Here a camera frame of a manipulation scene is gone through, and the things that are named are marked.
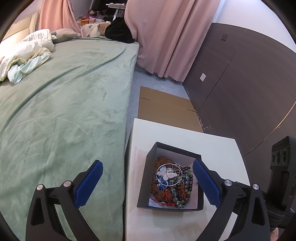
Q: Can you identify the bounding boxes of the black jewelry box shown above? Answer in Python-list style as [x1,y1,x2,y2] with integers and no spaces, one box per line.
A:
[137,142,204,212]

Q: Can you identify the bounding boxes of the dark multicolour bead bracelet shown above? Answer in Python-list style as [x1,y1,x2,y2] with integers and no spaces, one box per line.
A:
[171,164,194,208]

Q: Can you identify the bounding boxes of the thin silver bangle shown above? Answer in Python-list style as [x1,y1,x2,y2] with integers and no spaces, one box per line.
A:
[156,163,183,187]

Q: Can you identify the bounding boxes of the brown rudraksha bead bracelet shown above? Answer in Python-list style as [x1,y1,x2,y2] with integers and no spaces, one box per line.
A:
[149,157,186,202]

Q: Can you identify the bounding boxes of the white butterfly pendant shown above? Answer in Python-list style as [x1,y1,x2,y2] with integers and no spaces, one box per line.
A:
[156,166,178,186]

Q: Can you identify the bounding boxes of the flattened brown cardboard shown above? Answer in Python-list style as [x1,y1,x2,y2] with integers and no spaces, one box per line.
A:
[138,86,203,133]

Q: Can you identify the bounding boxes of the white crumpled duvet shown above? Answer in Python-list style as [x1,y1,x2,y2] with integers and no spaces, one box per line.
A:
[1,29,57,84]

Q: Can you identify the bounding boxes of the grey plush pillow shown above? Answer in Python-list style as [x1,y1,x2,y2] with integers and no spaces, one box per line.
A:
[51,28,81,43]

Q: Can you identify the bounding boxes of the pink curtain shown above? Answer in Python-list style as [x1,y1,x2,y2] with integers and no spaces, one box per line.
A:
[38,0,82,37]
[125,0,220,82]

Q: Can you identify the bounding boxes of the black clothing pile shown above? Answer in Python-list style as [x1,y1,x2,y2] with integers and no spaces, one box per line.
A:
[105,17,135,44]

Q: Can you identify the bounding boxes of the white wall socket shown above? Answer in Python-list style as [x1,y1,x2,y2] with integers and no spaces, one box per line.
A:
[200,73,206,82]

